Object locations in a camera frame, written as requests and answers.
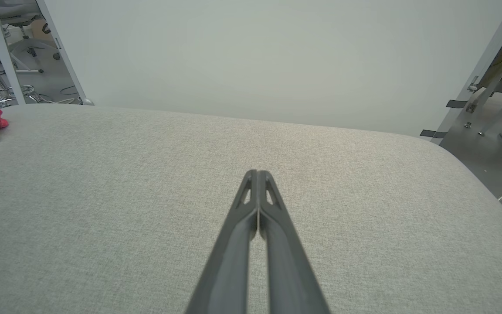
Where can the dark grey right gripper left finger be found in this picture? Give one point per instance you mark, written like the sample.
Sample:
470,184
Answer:
227,253

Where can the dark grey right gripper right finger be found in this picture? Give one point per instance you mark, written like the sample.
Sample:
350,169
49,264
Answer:
290,261

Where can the grey fabric sofa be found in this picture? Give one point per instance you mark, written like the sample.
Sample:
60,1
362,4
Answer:
103,196

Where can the black tape strip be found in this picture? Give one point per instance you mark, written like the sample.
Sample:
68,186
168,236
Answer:
456,104
432,134

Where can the white partition panel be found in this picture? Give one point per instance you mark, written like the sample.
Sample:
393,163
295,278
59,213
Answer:
277,56

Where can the white office chair base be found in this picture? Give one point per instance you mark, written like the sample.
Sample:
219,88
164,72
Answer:
28,46

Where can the white frame post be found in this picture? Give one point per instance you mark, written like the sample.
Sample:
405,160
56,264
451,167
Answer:
0,48
490,56

